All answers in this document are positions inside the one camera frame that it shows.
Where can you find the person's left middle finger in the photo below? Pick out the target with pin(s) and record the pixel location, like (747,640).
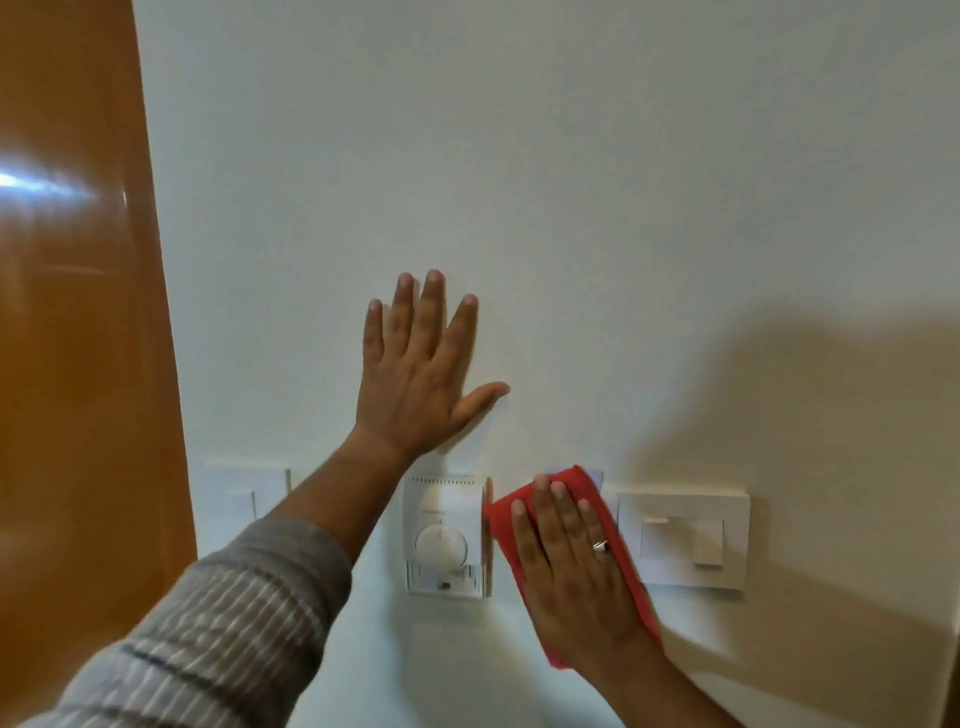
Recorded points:
(427,311)

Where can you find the white dial thermostat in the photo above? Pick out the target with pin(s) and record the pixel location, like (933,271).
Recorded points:
(444,536)

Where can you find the person's right forearm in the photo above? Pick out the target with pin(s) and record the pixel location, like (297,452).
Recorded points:
(660,686)

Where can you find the person's left hand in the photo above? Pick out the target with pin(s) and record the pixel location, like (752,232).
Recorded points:
(409,397)

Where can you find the person's right little finger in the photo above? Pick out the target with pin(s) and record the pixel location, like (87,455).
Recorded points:
(596,529)

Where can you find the brown wooden door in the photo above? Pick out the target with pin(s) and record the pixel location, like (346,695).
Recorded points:
(75,360)

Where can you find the person's left thumb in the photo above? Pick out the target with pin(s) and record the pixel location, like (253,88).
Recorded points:
(484,399)

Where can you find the red cleaning cloth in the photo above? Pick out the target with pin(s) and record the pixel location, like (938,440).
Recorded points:
(506,525)

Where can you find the person's left little finger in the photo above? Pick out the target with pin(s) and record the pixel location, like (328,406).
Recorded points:
(373,331)

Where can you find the person's right hand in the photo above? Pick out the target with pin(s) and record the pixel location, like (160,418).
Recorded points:
(574,577)

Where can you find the person's left forearm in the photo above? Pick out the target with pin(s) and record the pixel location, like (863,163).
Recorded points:
(225,615)

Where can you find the person's right middle finger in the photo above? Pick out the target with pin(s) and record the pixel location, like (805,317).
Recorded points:
(546,514)

